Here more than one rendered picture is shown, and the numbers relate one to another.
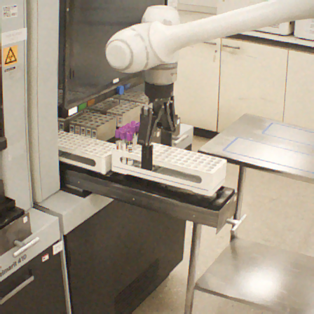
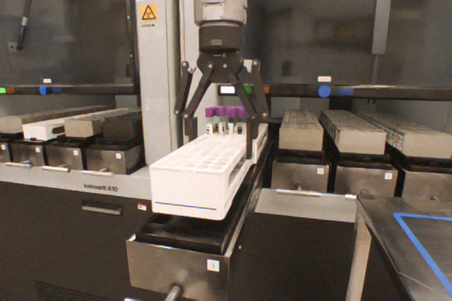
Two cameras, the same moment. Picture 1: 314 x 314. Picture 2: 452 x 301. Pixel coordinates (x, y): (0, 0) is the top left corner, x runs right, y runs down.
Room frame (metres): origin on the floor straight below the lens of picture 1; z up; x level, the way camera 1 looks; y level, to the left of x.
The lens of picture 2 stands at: (1.23, -0.48, 1.00)
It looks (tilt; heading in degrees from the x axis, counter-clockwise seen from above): 14 degrees down; 77
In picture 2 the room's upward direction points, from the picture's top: straight up
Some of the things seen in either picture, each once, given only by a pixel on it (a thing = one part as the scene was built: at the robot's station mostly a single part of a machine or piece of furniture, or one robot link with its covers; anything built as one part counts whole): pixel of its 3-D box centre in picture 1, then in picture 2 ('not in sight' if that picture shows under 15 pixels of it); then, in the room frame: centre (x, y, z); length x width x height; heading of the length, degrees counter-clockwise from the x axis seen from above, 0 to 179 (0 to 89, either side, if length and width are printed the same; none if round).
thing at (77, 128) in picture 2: not in sight; (80, 128); (0.98, 0.50, 0.85); 0.12 x 0.02 x 0.06; 153
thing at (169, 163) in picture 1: (167, 165); (215, 161); (1.33, -0.03, 0.86); 0.30 x 0.10 x 0.06; 63
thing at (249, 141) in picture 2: (166, 143); (249, 138); (1.39, -0.02, 0.90); 0.03 x 0.01 x 0.07; 63
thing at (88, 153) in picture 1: (73, 151); (245, 141); (1.48, 0.26, 0.83); 0.30 x 0.10 x 0.06; 62
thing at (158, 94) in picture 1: (158, 97); (220, 56); (1.35, 0.01, 1.04); 0.08 x 0.07 x 0.09; 153
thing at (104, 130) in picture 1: (104, 131); (300, 139); (1.60, 0.17, 0.85); 0.12 x 0.02 x 0.06; 153
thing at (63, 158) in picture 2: not in sight; (122, 136); (1.09, 0.71, 0.78); 0.73 x 0.14 x 0.09; 62
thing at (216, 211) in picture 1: (123, 181); (232, 180); (1.39, 0.10, 0.78); 0.73 x 0.14 x 0.09; 62
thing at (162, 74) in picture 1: (159, 71); (220, 10); (1.35, 0.01, 1.12); 0.09 x 0.09 x 0.06
